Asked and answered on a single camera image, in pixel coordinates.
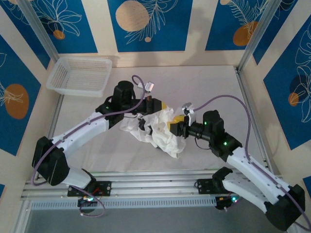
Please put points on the white t-shirt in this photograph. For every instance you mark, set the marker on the white t-shirt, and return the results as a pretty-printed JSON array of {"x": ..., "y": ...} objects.
[{"x": 165, "y": 143}]

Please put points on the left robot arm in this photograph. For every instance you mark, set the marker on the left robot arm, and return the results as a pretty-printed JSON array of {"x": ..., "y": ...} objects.
[{"x": 80, "y": 131}]

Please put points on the white plastic mesh basket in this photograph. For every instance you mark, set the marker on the white plastic mesh basket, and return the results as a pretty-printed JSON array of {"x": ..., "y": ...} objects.
[{"x": 80, "y": 75}]

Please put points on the aluminium side rail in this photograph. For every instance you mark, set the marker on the aluminium side rail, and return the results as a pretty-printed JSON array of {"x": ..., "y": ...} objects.
[
  {"x": 53, "y": 121},
  {"x": 246, "y": 97}
]

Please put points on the aluminium mounting rail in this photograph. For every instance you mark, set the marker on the aluminium mounting rail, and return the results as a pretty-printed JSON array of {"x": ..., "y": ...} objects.
[{"x": 155, "y": 182}]

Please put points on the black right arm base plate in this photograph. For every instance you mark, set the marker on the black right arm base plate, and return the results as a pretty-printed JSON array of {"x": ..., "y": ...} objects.
[{"x": 202, "y": 186}]

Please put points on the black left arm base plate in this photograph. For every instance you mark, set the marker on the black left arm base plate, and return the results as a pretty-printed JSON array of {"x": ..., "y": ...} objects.
[{"x": 104, "y": 188}]

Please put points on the aluminium frame post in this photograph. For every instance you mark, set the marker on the aluminium frame post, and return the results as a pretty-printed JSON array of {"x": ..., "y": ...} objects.
[
  {"x": 261, "y": 31},
  {"x": 39, "y": 31}
]

